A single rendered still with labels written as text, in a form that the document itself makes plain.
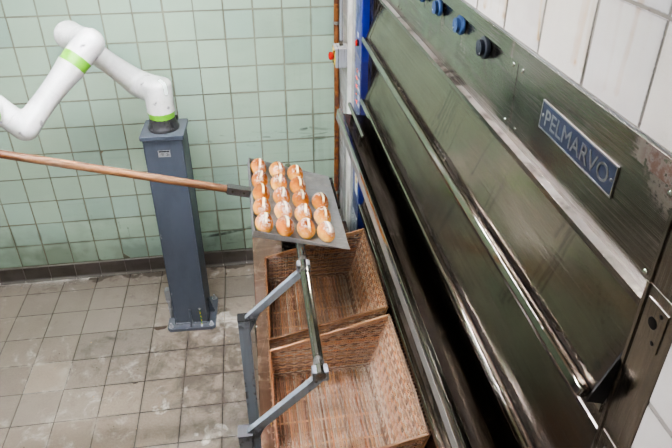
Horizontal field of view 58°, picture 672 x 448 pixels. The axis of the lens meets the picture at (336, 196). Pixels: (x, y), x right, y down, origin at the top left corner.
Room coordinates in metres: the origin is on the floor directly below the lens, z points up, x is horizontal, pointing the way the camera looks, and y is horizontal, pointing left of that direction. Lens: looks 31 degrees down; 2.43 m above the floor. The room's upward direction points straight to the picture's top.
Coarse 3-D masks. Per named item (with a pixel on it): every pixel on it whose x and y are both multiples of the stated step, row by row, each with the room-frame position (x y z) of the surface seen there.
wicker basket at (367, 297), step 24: (360, 240) 2.31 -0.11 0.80; (264, 264) 2.23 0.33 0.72; (288, 264) 2.28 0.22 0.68; (312, 264) 2.29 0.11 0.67; (336, 264) 2.31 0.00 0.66; (360, 264) 2.20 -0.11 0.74; (312, 288) 2.22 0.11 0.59; (360, 288) 2.10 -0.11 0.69; (288, 312) 2.05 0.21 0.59; (336, 312) 2.05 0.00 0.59; (360, 312) 1.79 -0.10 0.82; (384, 312) 1.79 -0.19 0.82; (288, 336) 1.73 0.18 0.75; (312, 360) 1.75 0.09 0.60
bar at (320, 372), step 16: (304, 256) 1.68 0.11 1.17; (304, 272) 1.59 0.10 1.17; (288, 288) 1.63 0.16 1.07; (304, 288) 1.51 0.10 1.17; (240, 320) 1.60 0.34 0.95; (240, 336) 1.60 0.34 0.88; (320, 352) 1.23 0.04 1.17; (320, 368) 1.17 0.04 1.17; (304, 384) 1.17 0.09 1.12; (256, 400) 1.60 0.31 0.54; (288, 400) 1.15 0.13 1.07; (256, 416) 1.60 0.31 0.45; (272, 416) 1.15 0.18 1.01; (240, 432) 1.14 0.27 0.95; (256, 432) 1.14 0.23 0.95
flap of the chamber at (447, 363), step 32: (352, 128) 2.22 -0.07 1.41; (352, 160) 1.95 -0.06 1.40; (384, 160) 1.97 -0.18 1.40; (384, 192) 1.73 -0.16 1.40; (416, 224) 1.55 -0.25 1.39; (416, 256) 1.38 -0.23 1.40; (416, 288) 1.23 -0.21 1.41; (448, 320) 1.12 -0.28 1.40; (448, 352) 1.01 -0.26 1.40; (448, 384) 0.91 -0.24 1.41; (480, 384) 0.92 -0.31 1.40; (480, 416) 0.83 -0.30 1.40
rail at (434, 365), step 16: (352, 144) 2.03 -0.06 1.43; (368, 192) 1.68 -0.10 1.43; (384, 224) 1.49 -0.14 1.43; (384, 240) 1.42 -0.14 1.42; (400, 272) 1.26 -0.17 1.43; (416, 304) 1.14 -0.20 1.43; (416, 320) 1.08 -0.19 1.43; (432, 352) 0.98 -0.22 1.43; (432, 368) 0.93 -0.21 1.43; (448, 400) 0.85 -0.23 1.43; (448, 416) 0.81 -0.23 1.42; (464, 432) 0.77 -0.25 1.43
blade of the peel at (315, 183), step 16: (304, 176) 2.27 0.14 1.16; (320, 176) 2.30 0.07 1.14; (272, 192) 2.07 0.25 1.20; (272, 208) 1.95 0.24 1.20; (336, 208) 2.06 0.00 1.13; (336, 224) 1.93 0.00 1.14; (288, 240) 1.75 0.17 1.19; (304, 240) 1.76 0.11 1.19; (320, 240) 1.80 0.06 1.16; (336, 240) 1.82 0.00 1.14
